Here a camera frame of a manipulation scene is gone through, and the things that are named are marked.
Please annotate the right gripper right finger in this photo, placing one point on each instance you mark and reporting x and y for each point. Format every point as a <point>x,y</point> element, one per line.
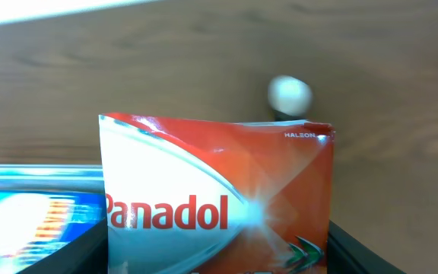
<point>346,255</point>

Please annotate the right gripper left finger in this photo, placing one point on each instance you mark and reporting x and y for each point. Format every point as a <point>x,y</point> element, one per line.
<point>88,254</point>

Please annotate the blue Kool Fever box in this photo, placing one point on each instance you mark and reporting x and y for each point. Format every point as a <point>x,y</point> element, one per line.
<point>34,225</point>

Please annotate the red Panadol ActiFast box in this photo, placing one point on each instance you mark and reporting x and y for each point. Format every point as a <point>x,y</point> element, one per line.
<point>193,196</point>

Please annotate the dark bottle white cap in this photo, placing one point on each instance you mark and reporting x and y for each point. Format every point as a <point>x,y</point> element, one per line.
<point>289,97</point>

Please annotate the clear plastic container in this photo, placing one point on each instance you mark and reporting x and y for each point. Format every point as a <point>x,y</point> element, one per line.
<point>83,178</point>

